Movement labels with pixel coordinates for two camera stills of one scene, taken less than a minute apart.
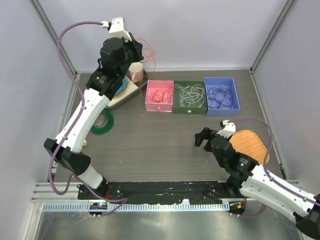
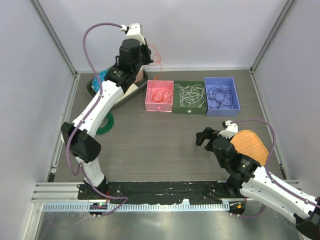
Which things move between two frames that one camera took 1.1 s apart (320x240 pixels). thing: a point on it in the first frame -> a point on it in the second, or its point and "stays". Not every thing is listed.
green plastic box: (189, 97) stays
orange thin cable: (161, 96) stays
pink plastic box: (159, 96) stays
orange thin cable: (148, 56) -> (153, 58)
